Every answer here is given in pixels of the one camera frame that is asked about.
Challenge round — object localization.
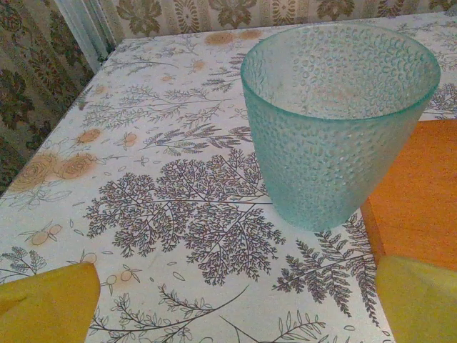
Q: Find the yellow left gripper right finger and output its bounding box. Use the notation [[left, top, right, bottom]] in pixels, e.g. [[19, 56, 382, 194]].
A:
[[376, 254, 457, 343]]

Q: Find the aluminium frame corner post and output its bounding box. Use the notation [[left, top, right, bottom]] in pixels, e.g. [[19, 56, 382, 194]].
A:
[[53, 0, 117, 74]]

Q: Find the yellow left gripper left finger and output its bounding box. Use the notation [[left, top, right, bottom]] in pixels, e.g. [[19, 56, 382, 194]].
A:
[[0, 262, 101, 343]]

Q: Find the teal frosted glass cup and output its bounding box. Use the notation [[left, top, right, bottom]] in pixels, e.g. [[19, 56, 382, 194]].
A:
[[240, 21, 441, 232]]

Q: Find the orange wooden board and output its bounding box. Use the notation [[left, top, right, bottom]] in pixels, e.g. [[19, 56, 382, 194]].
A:
[[360, 119, 457, 272]]

